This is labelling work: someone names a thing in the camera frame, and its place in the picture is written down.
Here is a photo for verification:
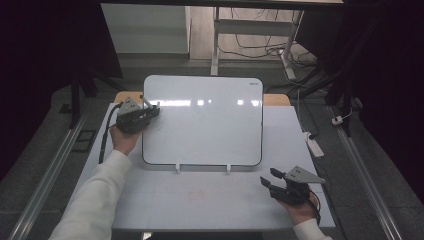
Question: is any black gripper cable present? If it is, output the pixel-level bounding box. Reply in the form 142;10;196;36
98;102;123;165
308;189;322;225

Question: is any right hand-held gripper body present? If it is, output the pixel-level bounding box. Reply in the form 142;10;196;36
270;165;327;206

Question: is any black metal stand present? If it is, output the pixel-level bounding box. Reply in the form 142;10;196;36
68;68;128;130
289;63;359;138

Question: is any person's left hand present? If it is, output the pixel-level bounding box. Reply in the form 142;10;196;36
108;124;145;157

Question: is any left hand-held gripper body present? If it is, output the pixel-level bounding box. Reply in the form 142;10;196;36
114;96;148;135

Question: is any white metal desk frame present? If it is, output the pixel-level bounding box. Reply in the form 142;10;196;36
210;6;305;81

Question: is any black power strip cable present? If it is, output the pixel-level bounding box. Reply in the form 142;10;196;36
266;83;321;140

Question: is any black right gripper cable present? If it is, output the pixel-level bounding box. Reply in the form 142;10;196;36
308;189;322;225

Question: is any wooden table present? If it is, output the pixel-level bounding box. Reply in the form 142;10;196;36
114;91;292;107

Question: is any white cabinet panel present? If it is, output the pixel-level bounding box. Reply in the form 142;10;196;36
101;3;192;55

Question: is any white power strip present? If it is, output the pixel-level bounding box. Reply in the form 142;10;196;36
302;131;325;159

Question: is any white whiteboard with black rim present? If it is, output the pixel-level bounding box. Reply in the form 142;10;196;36
141;74;264;167

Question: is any aluminium floor rail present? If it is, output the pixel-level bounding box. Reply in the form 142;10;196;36
7;108;93;240
328;105;405;240

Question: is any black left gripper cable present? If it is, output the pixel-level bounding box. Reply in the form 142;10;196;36
98;102;123;165

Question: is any person's right hand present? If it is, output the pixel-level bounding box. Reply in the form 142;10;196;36
277;192;320;227

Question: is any black rectangular floor frame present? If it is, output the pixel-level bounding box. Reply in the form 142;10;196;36
71;128;98;154

